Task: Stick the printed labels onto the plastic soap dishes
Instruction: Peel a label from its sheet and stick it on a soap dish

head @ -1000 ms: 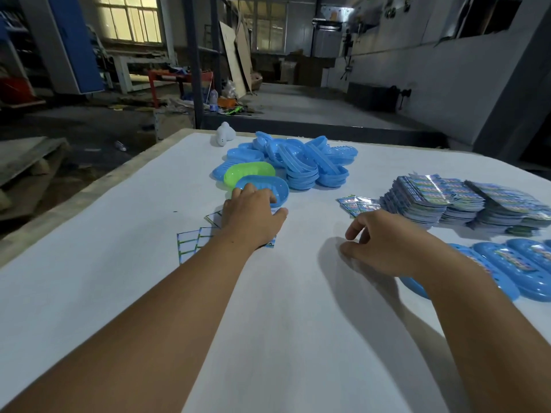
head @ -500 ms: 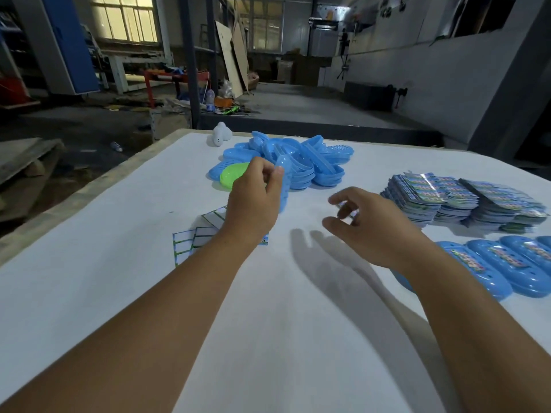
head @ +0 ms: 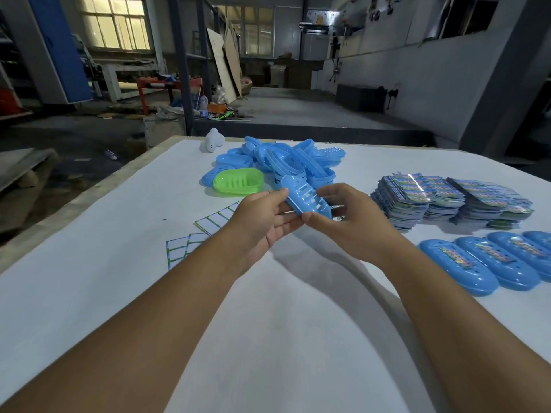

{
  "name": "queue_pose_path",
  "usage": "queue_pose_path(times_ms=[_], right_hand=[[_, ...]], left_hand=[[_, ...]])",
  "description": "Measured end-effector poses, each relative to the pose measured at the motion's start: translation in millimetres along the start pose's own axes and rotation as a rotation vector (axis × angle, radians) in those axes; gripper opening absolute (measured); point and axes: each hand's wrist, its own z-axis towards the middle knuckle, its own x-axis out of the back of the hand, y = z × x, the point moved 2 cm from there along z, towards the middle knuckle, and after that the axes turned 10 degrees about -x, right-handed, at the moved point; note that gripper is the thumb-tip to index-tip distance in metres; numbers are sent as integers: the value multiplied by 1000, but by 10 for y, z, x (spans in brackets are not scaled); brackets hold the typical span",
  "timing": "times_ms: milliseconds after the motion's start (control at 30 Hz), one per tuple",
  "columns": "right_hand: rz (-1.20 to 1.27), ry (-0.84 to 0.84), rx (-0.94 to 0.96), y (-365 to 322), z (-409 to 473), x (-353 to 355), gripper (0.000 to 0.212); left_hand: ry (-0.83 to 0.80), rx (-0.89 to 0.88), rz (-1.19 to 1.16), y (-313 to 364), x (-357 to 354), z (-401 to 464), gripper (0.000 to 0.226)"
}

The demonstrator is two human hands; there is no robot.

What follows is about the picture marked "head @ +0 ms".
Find person's left hand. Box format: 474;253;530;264
223;188;305;278

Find person's right hand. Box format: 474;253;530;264
301;183;410;267

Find fanned backing sheets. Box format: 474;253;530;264
194;201;241;236

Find stacks of colourful sticker sheets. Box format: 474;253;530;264
371;172;536;232

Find pile of blue soap dishes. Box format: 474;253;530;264
201;136;347;190

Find person's right forearm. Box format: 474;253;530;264
381;244;551;413

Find person's left forearm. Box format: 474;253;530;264
0;234;250;413

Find black box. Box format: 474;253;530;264
335;84;387;113

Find small white plastic figure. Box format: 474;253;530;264
205;127;226;153

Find pale wooden crate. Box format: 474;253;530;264
143;116;187;149

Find pale leaning plywood board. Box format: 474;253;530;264
206;28;238;104

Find brown leaning board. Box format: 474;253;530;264
223;23;243;98

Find red metal table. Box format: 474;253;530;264
137;77;203;116

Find wide window with grid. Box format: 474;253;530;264
217;7;275;57

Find silver machine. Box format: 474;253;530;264
299;9;341;61

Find grey slanted pillar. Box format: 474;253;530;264
459;0;551;159

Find wooden pallet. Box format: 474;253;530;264
0;148;58;192

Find large bright window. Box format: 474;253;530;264
79;0;152;51

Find blue and white machine cabinet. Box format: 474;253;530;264
25;0;94;104

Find thick dark steel post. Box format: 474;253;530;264
166;0;195;136

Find thin dark steel post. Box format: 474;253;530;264
196;0;212;99

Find white metal workbench frame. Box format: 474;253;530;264
90;59;166;103

